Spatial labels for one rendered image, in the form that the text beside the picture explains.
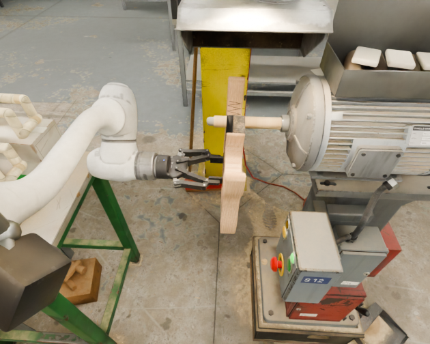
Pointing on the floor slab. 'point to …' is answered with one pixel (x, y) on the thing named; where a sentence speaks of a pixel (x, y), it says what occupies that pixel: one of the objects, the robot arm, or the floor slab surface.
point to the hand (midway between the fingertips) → (222, 169)
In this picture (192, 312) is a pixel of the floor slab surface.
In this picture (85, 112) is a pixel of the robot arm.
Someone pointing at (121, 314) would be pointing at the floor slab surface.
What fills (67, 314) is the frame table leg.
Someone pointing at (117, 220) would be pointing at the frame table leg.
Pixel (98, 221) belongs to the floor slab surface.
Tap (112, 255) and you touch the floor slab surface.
